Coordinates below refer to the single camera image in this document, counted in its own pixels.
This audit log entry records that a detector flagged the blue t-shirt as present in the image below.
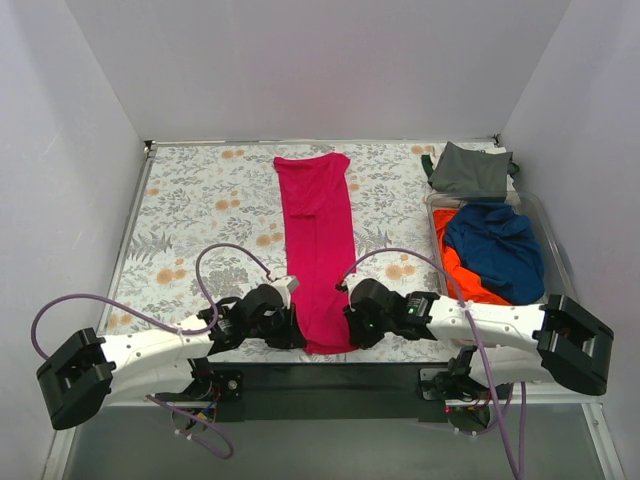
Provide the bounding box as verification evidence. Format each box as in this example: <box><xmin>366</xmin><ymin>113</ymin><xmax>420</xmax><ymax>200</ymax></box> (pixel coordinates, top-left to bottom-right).
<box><xmin>444</xmin><ymin>202</ymin><xmax>545</xmax><ymax>305</ymax></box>

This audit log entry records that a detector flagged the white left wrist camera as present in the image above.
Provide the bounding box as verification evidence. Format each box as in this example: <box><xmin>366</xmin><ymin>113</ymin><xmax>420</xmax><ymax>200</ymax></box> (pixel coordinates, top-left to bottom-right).
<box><xmin>269</xmin><ymin>275</ymin><xmax>299</xmax><ymax>309</ymax></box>

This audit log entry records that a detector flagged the grey folded t-shirt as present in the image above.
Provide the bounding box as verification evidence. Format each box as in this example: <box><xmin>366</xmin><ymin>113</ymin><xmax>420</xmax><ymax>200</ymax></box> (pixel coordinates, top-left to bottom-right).
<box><xmin>429</xmin><ymin>141</ymin><xmax>512</xmax><ymax>201</ymax></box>

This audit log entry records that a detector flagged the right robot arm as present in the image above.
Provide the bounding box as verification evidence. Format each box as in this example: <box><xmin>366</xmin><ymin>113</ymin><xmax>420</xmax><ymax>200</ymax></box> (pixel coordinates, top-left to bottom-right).
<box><xmin>336</xmin><ymin>278</ymin><xmax>614</xmax><ymax>398</ymax></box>

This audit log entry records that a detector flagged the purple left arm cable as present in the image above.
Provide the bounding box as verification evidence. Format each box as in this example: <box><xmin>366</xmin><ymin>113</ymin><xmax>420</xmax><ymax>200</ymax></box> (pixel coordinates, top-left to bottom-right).
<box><xmin>30</xmin><ymin>243</ymin><xmax>281</xmax><ymax>460</ymax></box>

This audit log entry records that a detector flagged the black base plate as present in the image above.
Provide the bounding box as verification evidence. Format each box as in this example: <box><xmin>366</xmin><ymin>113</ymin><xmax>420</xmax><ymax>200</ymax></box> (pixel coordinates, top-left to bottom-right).
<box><xmin>154</xmin><ymin>362</ymin><xmax>516</xmax><ymax>426</ymax></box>

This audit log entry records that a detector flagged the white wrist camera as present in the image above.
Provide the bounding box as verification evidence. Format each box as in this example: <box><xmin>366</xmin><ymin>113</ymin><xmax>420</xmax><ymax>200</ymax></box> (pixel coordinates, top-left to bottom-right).
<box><xmin>269</xmin><ymin>275</ymin><xmax>299</xmax><ymax>309</ymax></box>
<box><xmin>335</xmin><ymin>273</ymin><xmax>358</xmax><ymax>293</ymax></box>

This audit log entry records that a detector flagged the clear plastic bin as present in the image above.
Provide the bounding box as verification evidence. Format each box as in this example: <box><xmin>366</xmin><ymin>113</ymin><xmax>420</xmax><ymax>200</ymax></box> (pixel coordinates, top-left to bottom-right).
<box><xmin>423</xmin><ymin>190</ymin><xmax>580</xmax><ymax>303</ymax></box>

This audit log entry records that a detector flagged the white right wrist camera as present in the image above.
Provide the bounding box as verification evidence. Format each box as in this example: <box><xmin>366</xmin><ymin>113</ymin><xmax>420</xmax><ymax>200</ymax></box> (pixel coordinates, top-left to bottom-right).
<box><xmin>335</xmin><ymin>273</ymin><xmax>358</xmax><ymax>293</ymax></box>

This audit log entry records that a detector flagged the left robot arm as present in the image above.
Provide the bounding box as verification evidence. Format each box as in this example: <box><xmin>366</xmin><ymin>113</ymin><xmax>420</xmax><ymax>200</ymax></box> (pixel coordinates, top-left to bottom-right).
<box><xmin>36</xmin><ymin>276</ymin><xmax>306</xmax><ymax>431</ymax></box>

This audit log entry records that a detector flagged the aluminium front rail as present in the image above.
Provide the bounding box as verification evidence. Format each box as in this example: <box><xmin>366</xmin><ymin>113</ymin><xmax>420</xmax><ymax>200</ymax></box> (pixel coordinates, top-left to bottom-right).
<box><xmin>62</xmin><ymin>362</ymin><xmax>601</xmax><ymax>406</ymax></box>

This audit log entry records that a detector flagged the orange t-shirt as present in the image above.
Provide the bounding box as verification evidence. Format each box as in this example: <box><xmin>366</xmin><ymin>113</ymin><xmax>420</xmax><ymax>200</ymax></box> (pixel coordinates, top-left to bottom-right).
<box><xmin>433</xmin><ymin>209</ymin><xmax>509</xmax><ymax>305</ymax></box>

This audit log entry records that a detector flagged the pink t-shirt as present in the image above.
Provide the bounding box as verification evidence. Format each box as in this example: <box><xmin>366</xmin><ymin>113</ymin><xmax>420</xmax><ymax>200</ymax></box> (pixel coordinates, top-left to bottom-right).
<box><xmin>274</xmin><ymin>153</ymin><xmax>356</xmax><ymax>355</ymax></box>

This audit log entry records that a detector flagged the floral patterned table mat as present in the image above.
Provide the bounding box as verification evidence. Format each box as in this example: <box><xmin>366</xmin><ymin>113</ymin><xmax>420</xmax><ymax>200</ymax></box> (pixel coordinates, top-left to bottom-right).
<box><xmin>100</xmin><ymin>141</ymin><xmax>443</xmax><ymax>335</ymax></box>

